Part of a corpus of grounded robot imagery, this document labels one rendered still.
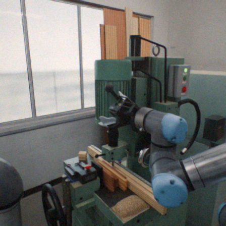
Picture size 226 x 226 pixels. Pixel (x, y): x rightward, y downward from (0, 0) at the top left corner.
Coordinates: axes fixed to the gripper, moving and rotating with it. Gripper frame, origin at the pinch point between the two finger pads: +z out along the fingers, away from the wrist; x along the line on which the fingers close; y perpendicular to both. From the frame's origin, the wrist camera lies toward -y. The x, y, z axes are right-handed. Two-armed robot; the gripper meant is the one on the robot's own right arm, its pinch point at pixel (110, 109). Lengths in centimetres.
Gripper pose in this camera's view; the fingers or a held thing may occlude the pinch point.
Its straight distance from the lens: 81.3
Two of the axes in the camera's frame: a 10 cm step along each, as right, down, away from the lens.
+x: -5.8, 7.8, -2.2
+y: -5.7, -5.9, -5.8
